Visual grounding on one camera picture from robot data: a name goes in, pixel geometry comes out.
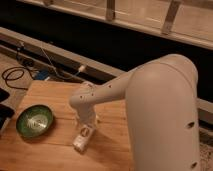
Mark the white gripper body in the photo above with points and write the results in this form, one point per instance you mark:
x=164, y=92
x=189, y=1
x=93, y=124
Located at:
x=87, y=117

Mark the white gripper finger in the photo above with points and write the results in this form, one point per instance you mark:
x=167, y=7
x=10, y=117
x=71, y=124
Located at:
x=97, y=120
x=78, y=124

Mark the white plastic bottle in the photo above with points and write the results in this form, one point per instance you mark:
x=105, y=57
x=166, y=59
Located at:
x=83, y=137

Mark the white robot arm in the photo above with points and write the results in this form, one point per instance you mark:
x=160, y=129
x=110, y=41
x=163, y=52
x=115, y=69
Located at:
x=161, y=108

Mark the green ceramic bowl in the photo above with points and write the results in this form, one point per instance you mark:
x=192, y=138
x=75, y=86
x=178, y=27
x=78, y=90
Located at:
x=34, y=121

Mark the wooden cutting board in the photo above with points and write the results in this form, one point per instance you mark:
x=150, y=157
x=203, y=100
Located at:
x=109, y=149

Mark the blue box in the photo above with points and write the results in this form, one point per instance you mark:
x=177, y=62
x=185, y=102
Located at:
x=42, y=75

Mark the black device at left edge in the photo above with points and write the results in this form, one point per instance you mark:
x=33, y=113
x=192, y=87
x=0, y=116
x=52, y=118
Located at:
x=5, y=111

